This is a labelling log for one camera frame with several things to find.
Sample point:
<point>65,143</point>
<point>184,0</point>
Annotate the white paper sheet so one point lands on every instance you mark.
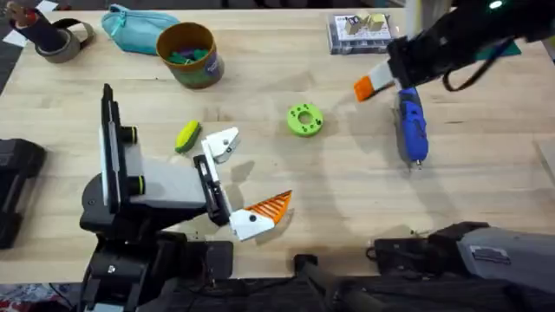
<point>15,39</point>

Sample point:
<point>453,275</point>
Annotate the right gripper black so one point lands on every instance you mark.
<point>422,56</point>

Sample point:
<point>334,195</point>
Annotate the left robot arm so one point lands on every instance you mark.
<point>130,268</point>

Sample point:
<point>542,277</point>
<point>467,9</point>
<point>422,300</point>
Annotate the green board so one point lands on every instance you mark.
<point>509,50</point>

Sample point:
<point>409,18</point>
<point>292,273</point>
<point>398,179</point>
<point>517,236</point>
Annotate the teal zip bag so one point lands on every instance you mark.
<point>139,30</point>

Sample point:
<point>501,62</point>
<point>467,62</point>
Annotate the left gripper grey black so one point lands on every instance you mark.
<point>173,186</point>

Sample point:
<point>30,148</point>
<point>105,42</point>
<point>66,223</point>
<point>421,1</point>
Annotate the black rail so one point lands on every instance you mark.
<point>433,301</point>

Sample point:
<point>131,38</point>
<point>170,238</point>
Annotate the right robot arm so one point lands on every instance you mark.
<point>503,255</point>

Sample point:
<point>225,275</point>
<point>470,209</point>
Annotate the yellow green toy vegetable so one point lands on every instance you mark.
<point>187,136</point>

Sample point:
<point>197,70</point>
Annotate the green disc with holes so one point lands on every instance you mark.
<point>297,126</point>

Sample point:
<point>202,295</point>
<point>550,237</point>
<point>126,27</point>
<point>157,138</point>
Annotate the grey tape roll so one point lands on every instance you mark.
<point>65,52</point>

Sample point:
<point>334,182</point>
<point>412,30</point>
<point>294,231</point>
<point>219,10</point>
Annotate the dark tool with brown top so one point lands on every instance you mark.
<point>41,32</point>

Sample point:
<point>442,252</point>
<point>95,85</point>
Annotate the brown tub with toys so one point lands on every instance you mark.
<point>197,67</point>

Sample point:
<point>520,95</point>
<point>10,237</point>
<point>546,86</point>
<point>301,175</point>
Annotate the blue electric screwdriver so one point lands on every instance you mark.
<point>413,125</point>

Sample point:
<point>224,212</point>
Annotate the clear box with blocks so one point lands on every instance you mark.
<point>360,41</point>

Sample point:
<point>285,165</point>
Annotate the black case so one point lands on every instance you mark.
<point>17,186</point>

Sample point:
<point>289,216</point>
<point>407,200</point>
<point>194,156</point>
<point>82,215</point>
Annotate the left wrist upright black plate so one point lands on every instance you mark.
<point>111,147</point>

